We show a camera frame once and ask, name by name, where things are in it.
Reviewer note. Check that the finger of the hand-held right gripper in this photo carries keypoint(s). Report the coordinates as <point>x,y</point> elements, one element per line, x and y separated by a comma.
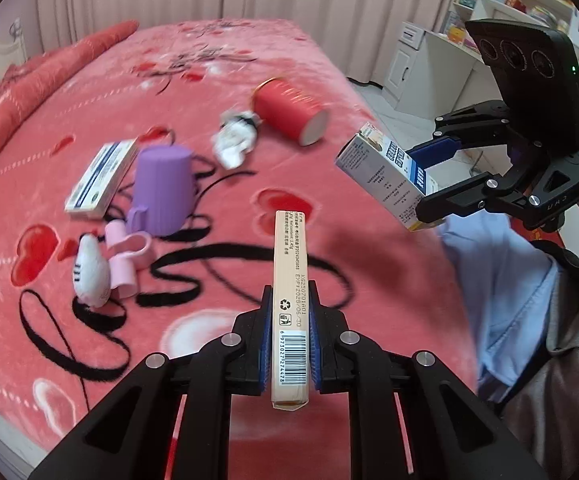
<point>449,202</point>
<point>434,152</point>

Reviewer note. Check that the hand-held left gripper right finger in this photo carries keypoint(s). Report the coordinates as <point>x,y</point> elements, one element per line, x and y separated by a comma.
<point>314,345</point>

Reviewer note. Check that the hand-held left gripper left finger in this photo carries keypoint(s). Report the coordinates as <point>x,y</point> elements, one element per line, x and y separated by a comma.
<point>265,340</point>

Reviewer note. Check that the blue and white carton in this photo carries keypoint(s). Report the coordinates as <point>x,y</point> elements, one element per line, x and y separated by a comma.
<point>384,180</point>

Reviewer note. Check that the slim beige cardboard box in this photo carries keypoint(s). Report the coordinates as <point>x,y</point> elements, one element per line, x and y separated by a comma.
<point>289,270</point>

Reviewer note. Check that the red cylindrical can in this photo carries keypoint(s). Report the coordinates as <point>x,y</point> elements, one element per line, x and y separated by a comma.
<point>284,107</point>

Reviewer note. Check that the purple plastic cup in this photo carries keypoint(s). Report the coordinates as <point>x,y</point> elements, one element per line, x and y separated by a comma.
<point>164,185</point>

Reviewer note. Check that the small plush toy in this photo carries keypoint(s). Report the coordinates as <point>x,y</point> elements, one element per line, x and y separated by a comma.
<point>91,275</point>

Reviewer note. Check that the white plush toy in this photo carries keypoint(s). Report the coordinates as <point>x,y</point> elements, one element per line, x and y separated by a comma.
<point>232,142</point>

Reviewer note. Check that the white and blue box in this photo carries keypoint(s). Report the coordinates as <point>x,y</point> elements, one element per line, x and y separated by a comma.
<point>99,180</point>

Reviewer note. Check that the white bookshelf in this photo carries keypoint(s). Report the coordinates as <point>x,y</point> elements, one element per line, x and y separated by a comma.
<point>499,10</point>

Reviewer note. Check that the white cabinet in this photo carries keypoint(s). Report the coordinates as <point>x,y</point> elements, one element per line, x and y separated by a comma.
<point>404,65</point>

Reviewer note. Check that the light blue shirt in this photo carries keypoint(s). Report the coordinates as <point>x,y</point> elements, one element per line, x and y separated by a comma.
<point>509,285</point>

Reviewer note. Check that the bed with pink cover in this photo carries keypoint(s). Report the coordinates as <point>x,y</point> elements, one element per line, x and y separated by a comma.
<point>269,180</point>

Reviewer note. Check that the grey trousers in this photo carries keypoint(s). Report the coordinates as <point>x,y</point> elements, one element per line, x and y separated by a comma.
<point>569,385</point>

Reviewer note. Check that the red pillow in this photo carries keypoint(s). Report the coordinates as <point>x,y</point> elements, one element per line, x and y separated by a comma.
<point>44,75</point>

